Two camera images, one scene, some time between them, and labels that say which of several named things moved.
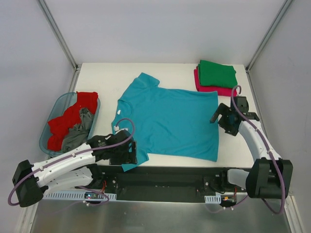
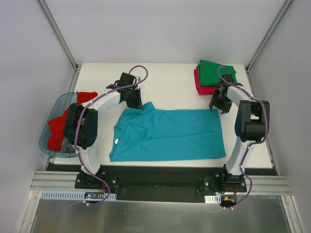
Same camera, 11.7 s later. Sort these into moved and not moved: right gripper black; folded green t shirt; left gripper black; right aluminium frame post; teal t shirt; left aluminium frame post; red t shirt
Moved: right gripper black; left gripper black; teal t shirt
Not moved: left aluminium frame post; right aluminium frame post; folded green t shirt; red t shirt
